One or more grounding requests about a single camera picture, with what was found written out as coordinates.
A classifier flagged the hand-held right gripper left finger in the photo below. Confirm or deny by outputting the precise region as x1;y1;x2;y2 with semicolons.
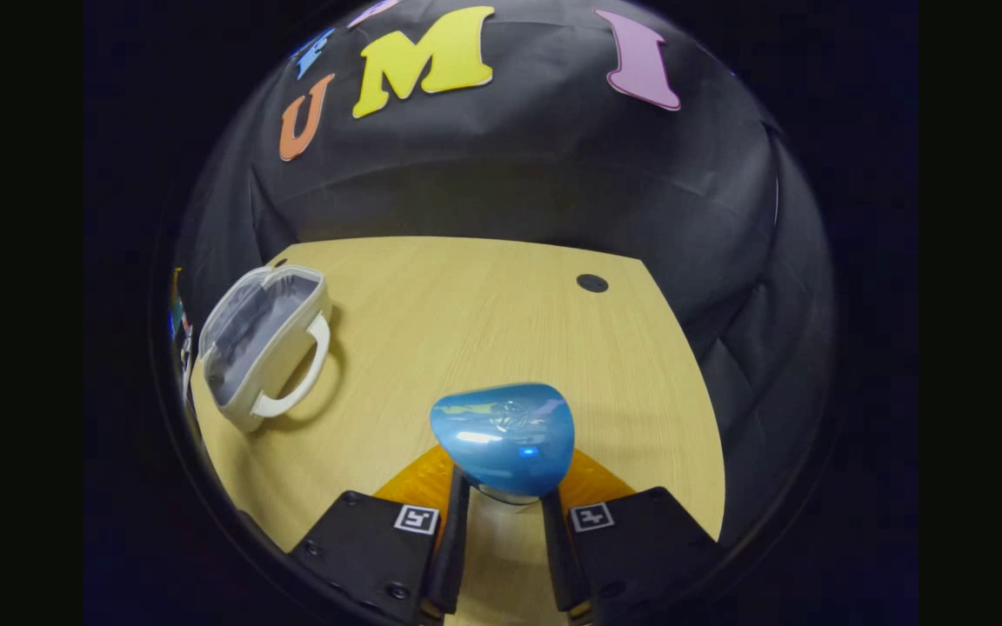
286;443;473;626

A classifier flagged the white suitcase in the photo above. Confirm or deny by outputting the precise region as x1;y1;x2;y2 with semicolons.
197;264;335;435

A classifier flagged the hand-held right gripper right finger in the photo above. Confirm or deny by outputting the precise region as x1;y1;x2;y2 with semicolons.
539;446;721;626

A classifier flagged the black backdrop cloth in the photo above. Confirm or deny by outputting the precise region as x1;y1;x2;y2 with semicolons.
172;0;834;557

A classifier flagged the blue bottle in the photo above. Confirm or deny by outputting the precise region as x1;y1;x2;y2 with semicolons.
429;382;577;507

